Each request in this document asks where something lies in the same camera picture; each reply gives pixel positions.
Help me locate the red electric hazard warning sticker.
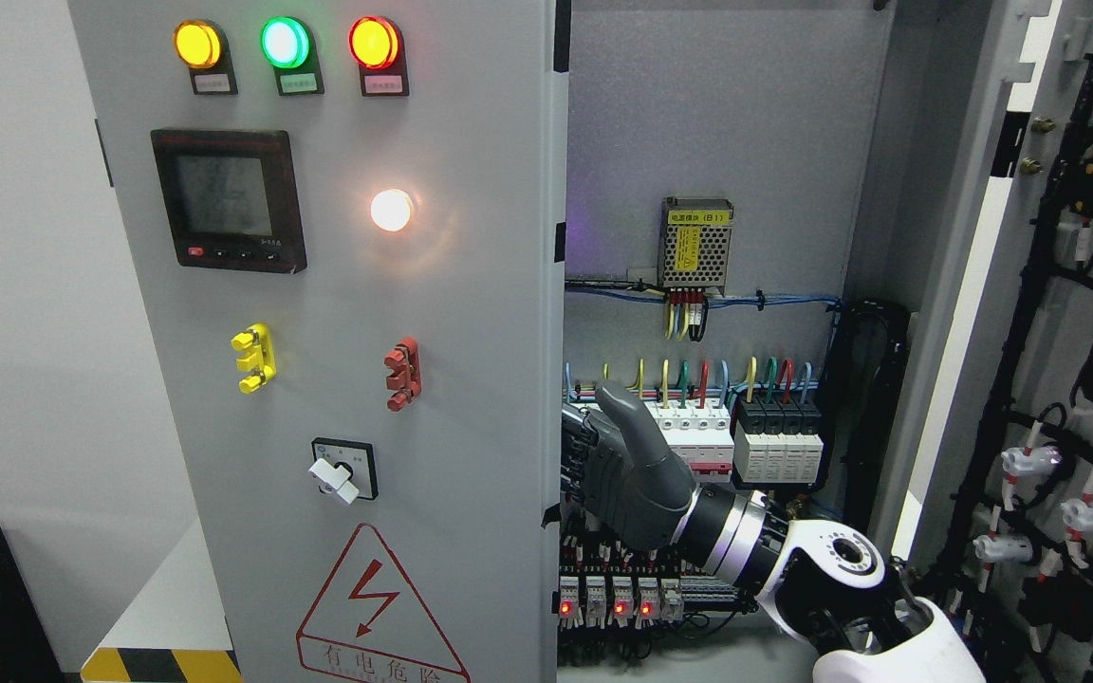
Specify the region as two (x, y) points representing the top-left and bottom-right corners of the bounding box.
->
(296, 525), (470, 682)

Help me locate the red terminal connector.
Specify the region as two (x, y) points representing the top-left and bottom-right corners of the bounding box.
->
(383, 335), (422, 412)

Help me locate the white glowing indicator light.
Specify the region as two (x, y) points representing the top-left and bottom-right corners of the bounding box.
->
(369, 189), (414, 232)

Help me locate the lower relay terminal row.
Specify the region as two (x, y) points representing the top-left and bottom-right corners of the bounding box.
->
(554, 525), (750, 633)

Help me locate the yellow indicator light left door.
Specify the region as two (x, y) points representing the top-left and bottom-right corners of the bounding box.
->
(173, 19), (224, 70)

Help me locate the white rotary selector switch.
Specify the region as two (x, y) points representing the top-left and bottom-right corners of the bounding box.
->
(307, 437), (379, 505)

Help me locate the white socket breaker row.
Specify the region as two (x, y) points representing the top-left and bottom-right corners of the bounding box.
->
(646, 399), (734, 484)

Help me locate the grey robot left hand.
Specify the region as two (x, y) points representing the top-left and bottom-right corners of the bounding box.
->
(561, 382), (695, 552)

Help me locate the green indicator light left door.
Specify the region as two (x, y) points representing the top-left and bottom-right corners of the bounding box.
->
(260, 16), (312, 69)

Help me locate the yellow terminal connector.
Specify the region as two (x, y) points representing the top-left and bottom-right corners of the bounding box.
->
(231, 323), (278, 395)

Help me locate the metal mesh power supply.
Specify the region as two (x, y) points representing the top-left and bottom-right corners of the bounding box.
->
(657, 197), (734, 291)

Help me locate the red indicator light left door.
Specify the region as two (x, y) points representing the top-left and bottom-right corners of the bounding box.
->
(348, 14), (400, 70)

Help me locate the black surge protector module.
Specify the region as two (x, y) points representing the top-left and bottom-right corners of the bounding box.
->
(732, 395), (824, 488)

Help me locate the grey cabinet door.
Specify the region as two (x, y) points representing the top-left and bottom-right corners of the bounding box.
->
(845, 1), (1093, 682)
(69, 1), (567, 682)

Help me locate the black digital power meter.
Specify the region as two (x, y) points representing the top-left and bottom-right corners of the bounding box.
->
(151, 128), (307, 273)

